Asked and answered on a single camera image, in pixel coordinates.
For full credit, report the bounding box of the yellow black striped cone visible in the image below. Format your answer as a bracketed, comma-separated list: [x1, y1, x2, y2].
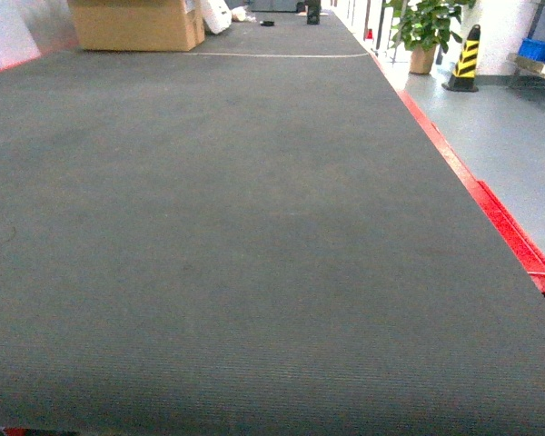
[442, 25, 481, 93]

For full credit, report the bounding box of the red conveyor table frame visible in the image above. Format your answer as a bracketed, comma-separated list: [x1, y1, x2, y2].
[371, 54, 545, 299]

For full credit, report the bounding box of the small black box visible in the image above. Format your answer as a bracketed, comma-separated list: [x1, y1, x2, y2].
[305, 0, 322, 25]

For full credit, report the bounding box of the large cardboard box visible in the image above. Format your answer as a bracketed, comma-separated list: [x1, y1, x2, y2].
[68, 1, 204, 52]

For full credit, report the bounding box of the green potted plant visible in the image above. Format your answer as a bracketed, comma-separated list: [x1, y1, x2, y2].
[385, 0, 476, 75]

